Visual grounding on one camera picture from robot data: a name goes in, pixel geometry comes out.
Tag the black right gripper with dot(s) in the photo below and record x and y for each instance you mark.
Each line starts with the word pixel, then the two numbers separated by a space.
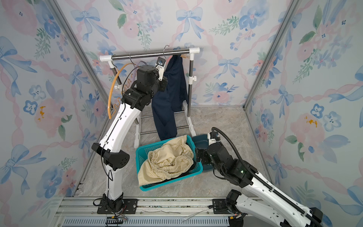
pixel 199 155

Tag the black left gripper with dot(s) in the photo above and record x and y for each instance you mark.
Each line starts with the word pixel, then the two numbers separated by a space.
pixel 162 83

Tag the navy blue shorts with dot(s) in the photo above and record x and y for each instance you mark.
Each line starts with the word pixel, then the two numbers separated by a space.
pixel 165 104

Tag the beige shorts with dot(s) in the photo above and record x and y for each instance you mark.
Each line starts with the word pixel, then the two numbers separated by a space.
pixel 169 161

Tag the lilac clothes hanger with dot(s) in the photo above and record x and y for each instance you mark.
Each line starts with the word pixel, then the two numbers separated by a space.
pixel 141 61

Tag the black shorts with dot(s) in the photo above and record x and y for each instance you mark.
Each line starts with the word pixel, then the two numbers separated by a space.
pixel 189 171

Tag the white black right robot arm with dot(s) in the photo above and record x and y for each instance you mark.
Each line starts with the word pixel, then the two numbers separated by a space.
pixel 275 207

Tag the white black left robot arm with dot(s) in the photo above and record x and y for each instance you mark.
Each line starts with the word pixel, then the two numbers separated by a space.
pixel 149 81

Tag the dark teal plastic bin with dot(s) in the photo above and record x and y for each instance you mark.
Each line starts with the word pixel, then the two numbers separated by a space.
pixel 201 141

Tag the white metal clothes rack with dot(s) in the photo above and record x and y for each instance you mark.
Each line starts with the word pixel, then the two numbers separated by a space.
pixel 188 52

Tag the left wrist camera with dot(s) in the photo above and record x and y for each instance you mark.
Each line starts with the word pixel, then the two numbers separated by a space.
pixel 161 65

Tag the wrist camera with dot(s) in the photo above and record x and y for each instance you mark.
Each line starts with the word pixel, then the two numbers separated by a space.
pixel 213 137
pixel 161 65

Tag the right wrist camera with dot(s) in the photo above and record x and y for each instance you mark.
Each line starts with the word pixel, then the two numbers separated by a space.
pixel 213 137

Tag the silver aluminium corner post left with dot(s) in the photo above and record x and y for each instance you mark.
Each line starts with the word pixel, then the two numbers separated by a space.
pixel 65 26

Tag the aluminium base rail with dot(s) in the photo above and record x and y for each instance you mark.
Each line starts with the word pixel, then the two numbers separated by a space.
pixel 165 212

